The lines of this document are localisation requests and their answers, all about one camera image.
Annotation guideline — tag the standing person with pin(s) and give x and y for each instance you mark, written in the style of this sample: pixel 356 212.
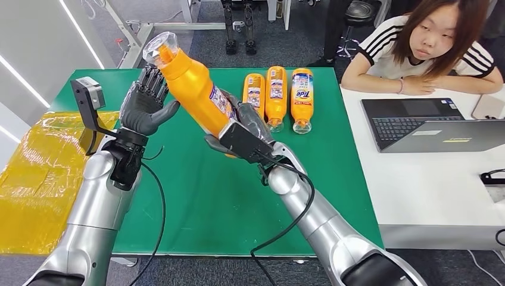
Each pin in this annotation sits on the standing person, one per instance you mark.
pixel 335 27

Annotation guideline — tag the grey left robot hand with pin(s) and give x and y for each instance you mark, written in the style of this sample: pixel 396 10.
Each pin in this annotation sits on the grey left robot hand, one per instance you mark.
pixel 140 108

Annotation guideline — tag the black robot legs stand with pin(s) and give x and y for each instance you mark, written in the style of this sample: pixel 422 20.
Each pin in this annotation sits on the black robot legs stand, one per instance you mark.
pixel 229 27

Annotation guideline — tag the orange detergent bottle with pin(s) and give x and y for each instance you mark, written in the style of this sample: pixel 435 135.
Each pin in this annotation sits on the orange detergent bottle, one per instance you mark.
pixel 193 90
pixel 254 89
pixel 276 106

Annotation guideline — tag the white metal frame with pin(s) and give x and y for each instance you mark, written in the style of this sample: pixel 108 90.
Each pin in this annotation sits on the white metal frame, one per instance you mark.
pixel 134 43

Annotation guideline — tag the white desk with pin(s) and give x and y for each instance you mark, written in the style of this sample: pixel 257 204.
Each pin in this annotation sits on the white desk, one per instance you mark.
pixel 426 189

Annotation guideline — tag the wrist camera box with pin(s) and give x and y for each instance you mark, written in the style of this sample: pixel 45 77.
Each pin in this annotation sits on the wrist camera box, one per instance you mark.
pixel 242 142
pixel 85 100

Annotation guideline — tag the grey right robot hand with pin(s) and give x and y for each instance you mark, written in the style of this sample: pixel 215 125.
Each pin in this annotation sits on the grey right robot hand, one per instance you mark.
pixel 252 118

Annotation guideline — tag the yellow film wrapped box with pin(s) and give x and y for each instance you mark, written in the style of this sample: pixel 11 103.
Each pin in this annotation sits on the yellow film wrapped box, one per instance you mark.
pixel 35 177

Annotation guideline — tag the white furniture leg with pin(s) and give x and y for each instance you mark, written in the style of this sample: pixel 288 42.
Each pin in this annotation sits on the white furniture leg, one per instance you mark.
pixel 287 12

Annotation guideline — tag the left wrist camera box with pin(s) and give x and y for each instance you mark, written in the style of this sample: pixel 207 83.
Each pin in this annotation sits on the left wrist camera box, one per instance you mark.
pixel 85 100

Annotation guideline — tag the pale smartphone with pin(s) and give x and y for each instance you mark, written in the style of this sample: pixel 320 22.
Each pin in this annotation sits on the pale smartphone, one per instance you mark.
pixel 489 107

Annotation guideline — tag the grey open laptop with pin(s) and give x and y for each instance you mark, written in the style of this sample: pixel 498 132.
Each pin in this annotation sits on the grey open laptop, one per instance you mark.
pixel 446 138

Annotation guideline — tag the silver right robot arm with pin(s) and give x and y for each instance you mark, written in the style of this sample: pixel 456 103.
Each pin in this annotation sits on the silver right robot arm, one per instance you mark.
pixel 311 213

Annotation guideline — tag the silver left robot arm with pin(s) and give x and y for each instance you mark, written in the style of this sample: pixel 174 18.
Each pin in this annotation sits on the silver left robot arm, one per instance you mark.
pixel 98 205

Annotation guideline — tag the seated person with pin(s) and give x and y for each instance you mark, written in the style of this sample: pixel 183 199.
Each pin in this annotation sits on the seated person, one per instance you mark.
pixel 386 59

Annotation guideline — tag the orange Tide label bottle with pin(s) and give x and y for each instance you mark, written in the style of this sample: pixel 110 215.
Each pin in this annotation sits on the orange Tide label bottle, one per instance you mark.
pixel 301 110

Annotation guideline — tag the black stool chrome base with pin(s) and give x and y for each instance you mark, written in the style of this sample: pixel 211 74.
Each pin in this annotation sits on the black stool chrome base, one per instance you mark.
pixel 359 14

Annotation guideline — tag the black object on desk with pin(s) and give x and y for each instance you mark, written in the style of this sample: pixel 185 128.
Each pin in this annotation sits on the black object on desk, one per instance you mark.
pixel 491 178

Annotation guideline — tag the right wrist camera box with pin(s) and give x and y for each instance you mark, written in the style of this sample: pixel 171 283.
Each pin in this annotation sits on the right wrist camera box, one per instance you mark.
pixel 242 142

